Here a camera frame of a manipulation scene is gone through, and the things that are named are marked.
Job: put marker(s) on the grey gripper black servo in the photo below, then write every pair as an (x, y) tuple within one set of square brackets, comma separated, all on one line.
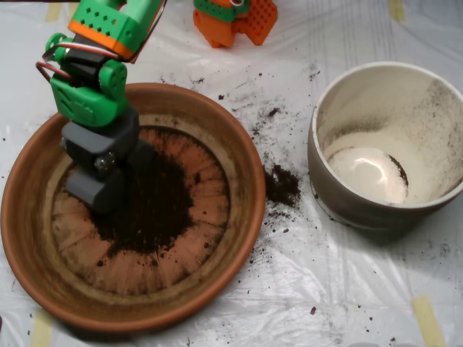
[(95, 144)]

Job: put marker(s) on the dark soil pile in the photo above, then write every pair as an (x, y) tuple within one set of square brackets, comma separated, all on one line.
[(155, 217)]

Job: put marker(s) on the green orange robot arm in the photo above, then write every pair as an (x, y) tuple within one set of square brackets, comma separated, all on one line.
[(101, 18)]

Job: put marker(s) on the terracotta plant saucer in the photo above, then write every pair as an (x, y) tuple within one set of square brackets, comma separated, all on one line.
[(246, 202)]

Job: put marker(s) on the spilled dark soil heap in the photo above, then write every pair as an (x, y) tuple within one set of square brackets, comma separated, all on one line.
[(282, 188)]

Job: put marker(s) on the white ceramic pot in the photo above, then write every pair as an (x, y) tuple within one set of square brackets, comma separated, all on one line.
[(361, 217)]

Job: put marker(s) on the dark soil in pot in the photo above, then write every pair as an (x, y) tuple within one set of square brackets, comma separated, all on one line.
[(403, 173)]

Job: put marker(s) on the beige masking tape strip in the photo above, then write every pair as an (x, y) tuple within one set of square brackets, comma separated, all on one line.
[(396, 10), (53, 11), (71, 11), (428, 321), (41, 332)]

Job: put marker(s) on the clear white plastic sheet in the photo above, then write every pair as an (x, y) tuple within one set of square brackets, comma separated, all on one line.
[(361, 271)]

